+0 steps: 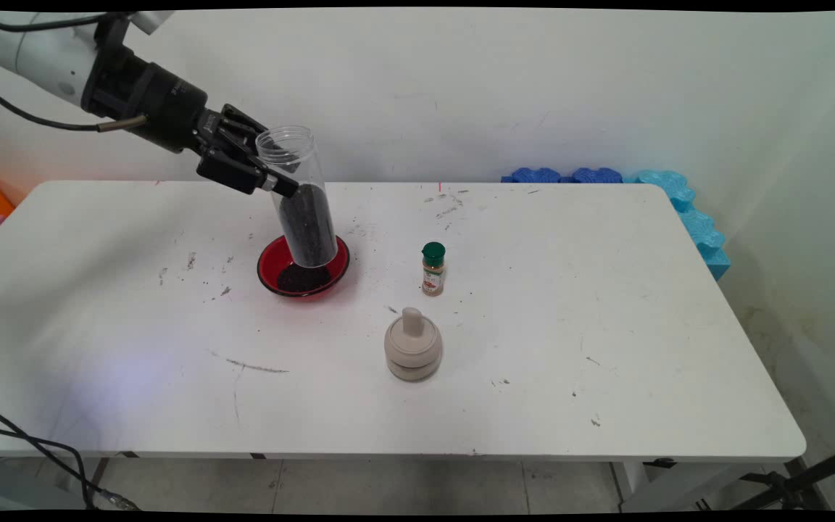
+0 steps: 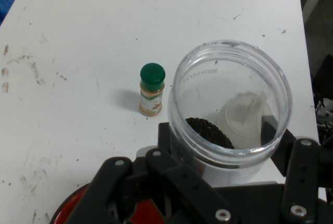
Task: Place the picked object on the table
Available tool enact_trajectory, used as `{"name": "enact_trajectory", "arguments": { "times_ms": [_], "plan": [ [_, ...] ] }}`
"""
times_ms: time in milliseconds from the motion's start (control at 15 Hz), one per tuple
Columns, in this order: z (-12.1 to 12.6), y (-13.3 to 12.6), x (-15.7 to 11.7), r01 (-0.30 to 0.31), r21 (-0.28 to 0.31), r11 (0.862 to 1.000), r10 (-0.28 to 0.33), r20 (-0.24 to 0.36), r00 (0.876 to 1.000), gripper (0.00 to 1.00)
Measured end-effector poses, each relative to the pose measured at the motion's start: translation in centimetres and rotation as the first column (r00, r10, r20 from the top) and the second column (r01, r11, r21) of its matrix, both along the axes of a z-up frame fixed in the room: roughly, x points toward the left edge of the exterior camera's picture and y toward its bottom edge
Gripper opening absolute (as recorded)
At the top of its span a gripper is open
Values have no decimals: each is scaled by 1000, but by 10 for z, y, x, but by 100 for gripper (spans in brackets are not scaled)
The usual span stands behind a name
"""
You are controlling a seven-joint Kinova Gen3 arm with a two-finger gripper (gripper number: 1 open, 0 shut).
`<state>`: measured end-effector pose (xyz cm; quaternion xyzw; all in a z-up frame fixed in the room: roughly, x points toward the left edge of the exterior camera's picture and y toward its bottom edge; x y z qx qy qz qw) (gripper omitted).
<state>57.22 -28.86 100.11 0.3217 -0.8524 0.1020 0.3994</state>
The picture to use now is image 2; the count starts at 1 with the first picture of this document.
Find clear plastic jar black grains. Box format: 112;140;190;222
168;39;294;191

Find red bowl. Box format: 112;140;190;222
49;182;167;224

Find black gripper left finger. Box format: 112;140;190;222
66;122;238;224

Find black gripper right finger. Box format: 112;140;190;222
261;115;333;224

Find spice bottle green cap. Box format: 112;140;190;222
139;63;167;117

